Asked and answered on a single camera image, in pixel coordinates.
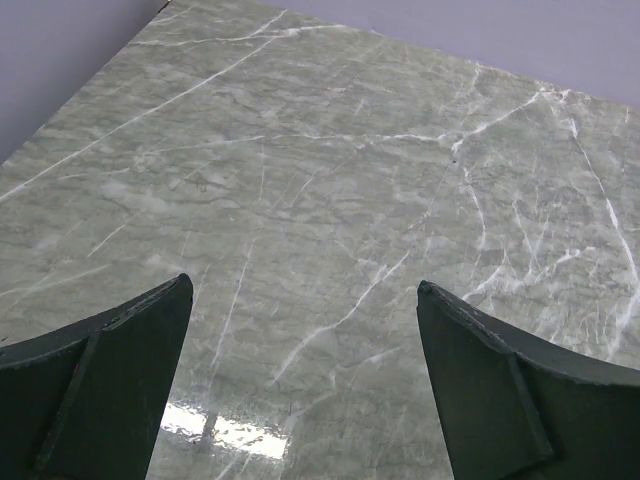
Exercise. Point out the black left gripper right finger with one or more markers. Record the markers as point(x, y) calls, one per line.
point(514, 406)

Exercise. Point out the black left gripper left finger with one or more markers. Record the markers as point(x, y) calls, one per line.
point(86, 401)

